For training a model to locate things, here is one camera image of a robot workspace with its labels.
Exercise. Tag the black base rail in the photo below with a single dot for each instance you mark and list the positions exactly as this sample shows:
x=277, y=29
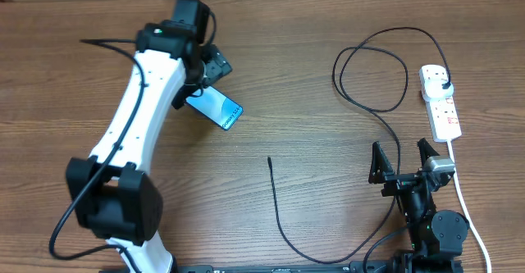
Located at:
x=353, y=267

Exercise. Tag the blue-screen smartphone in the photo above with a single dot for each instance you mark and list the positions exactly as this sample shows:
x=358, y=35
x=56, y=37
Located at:
x=217, y=107

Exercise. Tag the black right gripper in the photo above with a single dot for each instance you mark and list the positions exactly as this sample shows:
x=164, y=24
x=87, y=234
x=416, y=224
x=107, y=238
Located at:
x=380, y=170

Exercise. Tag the white power strip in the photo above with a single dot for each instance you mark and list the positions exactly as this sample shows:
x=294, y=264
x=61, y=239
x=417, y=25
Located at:
x=443, y=117

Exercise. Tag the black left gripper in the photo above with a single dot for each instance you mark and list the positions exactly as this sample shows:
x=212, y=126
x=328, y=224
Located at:
x=214, y=63

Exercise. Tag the white charger plug adapter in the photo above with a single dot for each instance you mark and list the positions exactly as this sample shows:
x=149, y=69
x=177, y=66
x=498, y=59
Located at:
x=433, y=90

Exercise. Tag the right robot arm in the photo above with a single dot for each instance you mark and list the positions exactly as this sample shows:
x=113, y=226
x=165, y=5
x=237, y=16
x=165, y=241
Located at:
x=436, y=236

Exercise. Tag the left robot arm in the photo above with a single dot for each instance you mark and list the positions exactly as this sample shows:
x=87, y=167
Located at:
x=175, y=64

